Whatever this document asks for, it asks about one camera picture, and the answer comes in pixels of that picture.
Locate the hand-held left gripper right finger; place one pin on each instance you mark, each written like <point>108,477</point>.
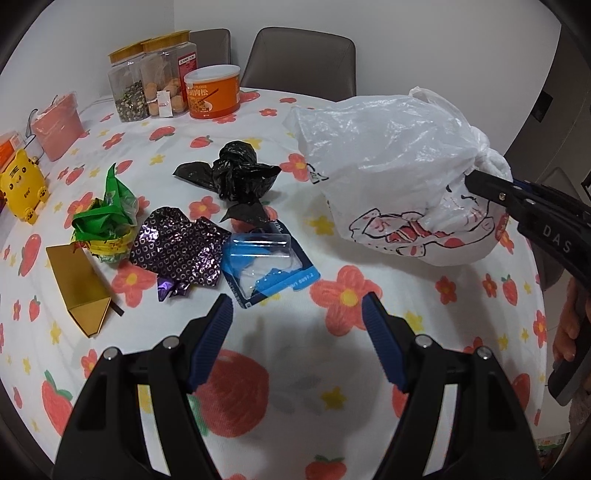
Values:
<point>383,346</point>

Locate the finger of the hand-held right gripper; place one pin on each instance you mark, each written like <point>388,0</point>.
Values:
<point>491,189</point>
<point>554,197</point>

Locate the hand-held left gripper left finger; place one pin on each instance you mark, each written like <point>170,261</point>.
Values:
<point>212,341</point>

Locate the blue blister pack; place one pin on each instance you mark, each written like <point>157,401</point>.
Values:
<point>268,267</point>

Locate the white printed plastic bag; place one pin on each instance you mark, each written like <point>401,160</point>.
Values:
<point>392,166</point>

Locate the person's right hand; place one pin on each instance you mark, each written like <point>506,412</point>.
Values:
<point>565,323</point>

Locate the grey-brown dining chair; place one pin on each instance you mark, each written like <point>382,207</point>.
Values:
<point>300,60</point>
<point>212,55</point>
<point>554,277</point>

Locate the strawberry print tablecloth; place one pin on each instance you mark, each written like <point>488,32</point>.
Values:
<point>286,360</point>

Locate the purple patterned wrapper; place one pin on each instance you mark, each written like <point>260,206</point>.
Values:
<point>178,249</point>

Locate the gold paper box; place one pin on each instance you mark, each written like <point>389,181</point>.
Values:
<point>78,286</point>

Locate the green crumpled wrapper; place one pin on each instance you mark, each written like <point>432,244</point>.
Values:
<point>104,217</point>

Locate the black plastic bag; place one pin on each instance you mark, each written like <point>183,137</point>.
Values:
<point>235,175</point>

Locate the yellow tiger toy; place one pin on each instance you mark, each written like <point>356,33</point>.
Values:
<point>21,187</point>

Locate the orange food can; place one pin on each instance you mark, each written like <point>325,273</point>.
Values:
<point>212,94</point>

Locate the pink plastic bucket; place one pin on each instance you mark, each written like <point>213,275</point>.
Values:
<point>57,127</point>

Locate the seed jar with gold lid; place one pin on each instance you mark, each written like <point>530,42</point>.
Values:
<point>127,87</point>

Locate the biscuit jar with gold lid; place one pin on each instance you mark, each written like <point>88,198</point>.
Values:
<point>164,74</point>

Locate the orange box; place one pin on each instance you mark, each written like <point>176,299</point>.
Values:
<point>9,150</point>

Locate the black wall panel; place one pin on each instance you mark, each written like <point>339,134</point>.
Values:
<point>544,106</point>

